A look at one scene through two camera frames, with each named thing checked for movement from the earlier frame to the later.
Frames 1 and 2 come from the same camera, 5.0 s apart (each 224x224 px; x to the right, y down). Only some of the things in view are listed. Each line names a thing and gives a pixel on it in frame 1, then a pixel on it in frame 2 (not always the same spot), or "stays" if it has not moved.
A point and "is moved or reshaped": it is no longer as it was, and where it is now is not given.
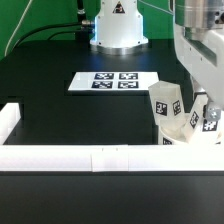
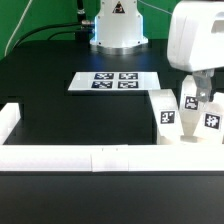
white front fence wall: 111,157 stays
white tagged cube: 166,100 is moved or reshaped
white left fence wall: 9,116 stays
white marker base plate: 113,81 stays
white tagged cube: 199,130 is moved or reshaped
